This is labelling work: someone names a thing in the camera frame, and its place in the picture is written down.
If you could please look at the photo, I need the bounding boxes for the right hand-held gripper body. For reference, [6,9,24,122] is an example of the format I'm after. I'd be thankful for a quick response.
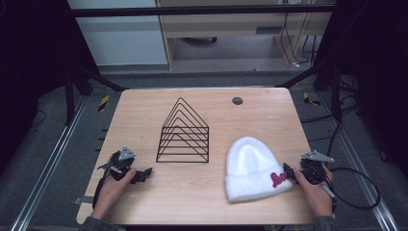
[299,149,335,186]

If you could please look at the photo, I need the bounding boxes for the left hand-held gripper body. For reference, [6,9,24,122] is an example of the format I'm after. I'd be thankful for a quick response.
[97,145,144,185]

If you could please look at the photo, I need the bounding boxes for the white knitted beanie hat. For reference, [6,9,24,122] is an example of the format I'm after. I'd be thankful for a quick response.
[224,136,294,204]

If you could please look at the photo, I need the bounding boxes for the black wire file rack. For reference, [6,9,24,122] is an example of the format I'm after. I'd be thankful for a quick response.
[155,96,211,164]

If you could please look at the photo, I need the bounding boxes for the person's right hand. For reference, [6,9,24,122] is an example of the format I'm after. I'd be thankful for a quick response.
[293,163,335,221]

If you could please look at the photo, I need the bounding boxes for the person's left hand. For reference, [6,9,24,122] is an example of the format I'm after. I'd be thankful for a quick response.
[90,167,138,221]

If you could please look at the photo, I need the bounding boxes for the yellow black striped tape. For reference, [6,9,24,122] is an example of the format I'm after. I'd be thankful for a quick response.
[97,93,111,113]
[302,91,322,107]

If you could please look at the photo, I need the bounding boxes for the black metal stand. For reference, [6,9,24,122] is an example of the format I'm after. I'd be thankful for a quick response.
[63,62,129,127]
[274,59,344,123]

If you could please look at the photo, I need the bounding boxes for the dark curtain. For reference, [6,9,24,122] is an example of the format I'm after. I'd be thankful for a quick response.
[312,0,408,181]
[0,0,101,176]

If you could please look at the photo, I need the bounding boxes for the white cabinet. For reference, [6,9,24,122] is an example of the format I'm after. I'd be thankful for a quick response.
[66,0,169,67]

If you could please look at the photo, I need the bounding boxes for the light wooden desk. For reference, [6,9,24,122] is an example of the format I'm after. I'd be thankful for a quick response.
[155,0,335,70]

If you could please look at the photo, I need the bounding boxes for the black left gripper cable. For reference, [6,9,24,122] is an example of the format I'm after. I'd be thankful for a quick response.
[91,171,114,210]

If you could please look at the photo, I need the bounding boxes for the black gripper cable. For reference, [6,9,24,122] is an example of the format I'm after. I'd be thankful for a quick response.
[320,167,382,212]
[91,171,114,210]

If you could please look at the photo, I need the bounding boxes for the silver metal floor rail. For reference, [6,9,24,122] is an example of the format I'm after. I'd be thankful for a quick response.
[9,95,89,231]
[316,90,400,231]

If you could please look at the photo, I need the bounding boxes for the grey metal table bracket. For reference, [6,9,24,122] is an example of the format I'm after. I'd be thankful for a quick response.
[72,195,95,206]

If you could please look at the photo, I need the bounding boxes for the black floor cables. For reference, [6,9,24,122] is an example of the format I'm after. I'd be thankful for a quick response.
[299,75,362,158]

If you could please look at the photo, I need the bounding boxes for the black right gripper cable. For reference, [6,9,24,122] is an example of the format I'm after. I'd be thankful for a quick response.
[320,167,382,212]

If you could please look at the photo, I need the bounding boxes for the hanging black cables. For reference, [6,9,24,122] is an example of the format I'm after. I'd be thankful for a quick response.
[279,12,319,69]

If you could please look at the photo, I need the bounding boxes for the black horizontal frame bar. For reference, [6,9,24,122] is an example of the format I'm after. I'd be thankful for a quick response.
[70,4,337,19]

